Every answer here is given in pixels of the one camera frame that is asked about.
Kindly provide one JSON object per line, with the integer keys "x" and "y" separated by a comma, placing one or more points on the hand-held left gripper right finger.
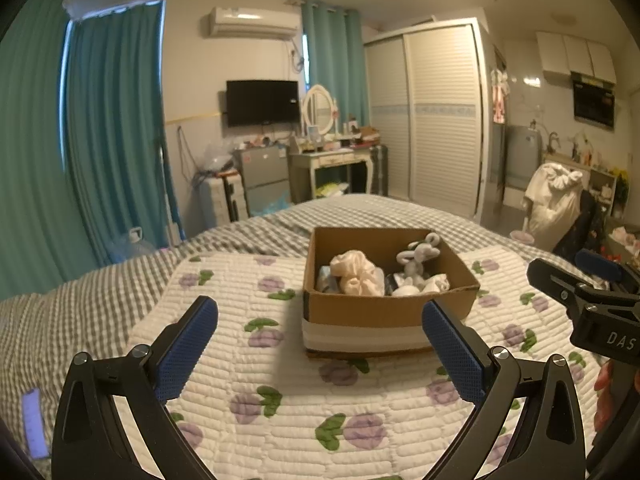
{"x": 452, "y": 352}

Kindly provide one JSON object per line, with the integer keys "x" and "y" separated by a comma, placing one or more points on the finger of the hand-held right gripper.
{"x": 597, "y": 262}
{"x": 552, "y": 277}

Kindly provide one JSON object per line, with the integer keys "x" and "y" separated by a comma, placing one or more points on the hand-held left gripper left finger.
{"x": 187, "y": 347}

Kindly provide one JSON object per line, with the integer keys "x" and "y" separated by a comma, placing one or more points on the brown cardboard box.
{"x": 370, "y": 322}

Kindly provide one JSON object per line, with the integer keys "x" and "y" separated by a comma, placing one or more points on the grey knotted sock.
{"x": 417, "y": 260}

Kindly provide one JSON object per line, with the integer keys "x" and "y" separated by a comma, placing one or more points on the cream fabric scrunchie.
{"x": 356, "y": 272}

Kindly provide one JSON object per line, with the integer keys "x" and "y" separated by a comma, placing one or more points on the light blue tissue packet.
{"x": 327, "y": 277}

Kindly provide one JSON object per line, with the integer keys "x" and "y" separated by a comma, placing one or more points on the person's right hand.
{"x": 607, "y": 395}

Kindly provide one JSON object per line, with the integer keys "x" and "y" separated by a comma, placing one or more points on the pink cloth pile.
{"x": 625, "y": 240}

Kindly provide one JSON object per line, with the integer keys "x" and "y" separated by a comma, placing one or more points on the dark jacket on chair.
{"x": 582, "y": 230}

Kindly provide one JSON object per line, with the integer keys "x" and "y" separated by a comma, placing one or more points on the white open shelf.
{"x": 601, "y": 190}

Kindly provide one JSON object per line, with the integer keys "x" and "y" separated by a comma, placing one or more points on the white clothes pile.
{"x": 550, "y": 200}

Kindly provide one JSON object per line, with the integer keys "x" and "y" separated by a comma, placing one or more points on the white quilt with purple flowers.
{"x": 270, "y": 360}

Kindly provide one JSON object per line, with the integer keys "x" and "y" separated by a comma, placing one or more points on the large water jug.
{"x": 131, "y": 246}

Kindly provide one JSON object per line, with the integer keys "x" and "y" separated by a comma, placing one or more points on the grey washing machine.
{"x": 522, "y": 160}

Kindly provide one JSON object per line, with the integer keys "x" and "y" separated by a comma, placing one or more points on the white suitcase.
{"x": 217, "y": 200}

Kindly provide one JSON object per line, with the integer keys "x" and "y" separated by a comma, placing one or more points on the smartphone with lit screen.
{"x": 35, "y": 422}

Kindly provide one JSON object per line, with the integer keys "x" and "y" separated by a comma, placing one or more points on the hanging red white decoration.
{"x": 498, "y": 97}

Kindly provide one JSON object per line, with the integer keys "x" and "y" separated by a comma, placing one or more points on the small silver fridge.
{"x": 262, "y": 175}

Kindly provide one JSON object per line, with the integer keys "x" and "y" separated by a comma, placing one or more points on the clear plastic bag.
{"x": 217, "y": 156}

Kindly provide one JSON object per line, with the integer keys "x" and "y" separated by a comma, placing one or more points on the white sliding door wardrobe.
{"x": 445, "y": 115}

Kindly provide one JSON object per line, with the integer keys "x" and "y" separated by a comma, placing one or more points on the dark suitcase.
{"x": 379, "y": 170}

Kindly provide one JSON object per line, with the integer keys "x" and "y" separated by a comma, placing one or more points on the yellow green bag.
{"x": 332, "y": 189}

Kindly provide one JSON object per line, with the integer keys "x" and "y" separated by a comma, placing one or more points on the white dressing table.
{"x": 325, "y": 160}

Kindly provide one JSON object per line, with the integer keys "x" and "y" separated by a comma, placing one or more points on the teal curtain beside window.
{"x": 115, "y": 125}

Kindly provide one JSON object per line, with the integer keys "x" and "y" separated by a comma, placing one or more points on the wide teal curtain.
{"x": 27, "y": 160}

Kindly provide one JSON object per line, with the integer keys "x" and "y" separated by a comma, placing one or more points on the white oval mirror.
{"x": 318, "y": 109}

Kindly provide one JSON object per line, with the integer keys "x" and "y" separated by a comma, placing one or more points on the narrow teal curtain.
{"x": 332, "y": 60}

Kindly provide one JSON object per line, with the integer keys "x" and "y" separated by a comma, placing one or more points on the white air conditioner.
{"x": 254, "y": 22}

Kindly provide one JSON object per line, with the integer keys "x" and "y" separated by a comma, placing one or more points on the white wall cabinets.
{"x": 575, "y": 55}

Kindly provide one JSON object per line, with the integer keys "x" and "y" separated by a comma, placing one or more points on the black wall television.
{"x": 262, "y": 103}

